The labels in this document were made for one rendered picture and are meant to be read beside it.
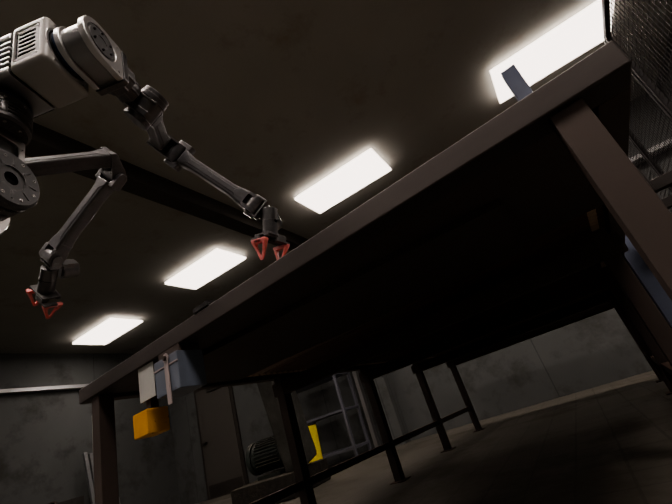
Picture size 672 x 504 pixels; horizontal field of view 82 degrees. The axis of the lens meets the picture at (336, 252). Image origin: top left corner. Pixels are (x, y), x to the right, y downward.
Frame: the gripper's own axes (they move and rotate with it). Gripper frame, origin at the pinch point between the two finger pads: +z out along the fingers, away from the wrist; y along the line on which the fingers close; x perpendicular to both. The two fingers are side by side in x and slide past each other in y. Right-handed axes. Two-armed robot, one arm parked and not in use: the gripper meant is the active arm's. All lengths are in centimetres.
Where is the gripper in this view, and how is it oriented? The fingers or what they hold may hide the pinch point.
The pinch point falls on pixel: (271, 259)
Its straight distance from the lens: 141.0
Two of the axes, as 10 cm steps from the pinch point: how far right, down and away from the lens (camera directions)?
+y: 5.3, 1.9, 8.3
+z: 0.8, 9.6, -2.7
